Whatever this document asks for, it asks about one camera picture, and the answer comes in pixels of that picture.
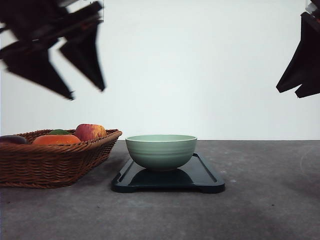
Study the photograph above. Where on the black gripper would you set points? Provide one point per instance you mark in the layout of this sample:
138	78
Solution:
305	66
34	22

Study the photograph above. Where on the dark rectangular tray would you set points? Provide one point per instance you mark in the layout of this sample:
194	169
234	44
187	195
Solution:
197	176

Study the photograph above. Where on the orange fruit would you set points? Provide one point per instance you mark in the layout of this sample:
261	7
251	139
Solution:
57	139

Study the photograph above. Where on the dark red plum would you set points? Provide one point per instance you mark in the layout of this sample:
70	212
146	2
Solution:
13	139

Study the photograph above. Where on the green ceramic bowl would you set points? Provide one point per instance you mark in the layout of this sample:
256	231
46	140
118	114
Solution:
160	152

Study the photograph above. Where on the brown wicker basket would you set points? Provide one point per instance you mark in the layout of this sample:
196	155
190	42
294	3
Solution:
42	166

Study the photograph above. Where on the green avocado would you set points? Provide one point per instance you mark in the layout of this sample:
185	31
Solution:
58	132

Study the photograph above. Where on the white wall socket right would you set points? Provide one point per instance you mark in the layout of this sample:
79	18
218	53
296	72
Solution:
311	7

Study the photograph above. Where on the red yellow apple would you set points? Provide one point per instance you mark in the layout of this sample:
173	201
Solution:
88	131

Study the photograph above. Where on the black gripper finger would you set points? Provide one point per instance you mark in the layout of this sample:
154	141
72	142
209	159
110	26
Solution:
308	89

